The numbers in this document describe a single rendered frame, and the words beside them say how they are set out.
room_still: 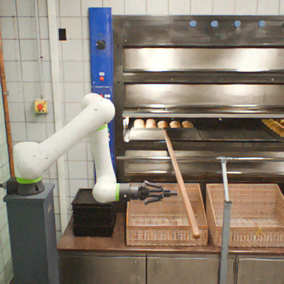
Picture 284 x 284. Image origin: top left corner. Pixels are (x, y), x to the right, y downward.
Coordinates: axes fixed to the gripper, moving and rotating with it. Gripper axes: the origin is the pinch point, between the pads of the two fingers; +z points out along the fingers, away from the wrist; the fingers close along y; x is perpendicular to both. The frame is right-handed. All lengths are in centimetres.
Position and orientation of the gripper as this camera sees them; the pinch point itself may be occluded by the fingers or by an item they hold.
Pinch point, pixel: (170, 193)
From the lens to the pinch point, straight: 195.6
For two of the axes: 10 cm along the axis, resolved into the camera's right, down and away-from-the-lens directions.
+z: 10.0, 0.1, -0.3
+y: 0.0, 9.6, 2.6
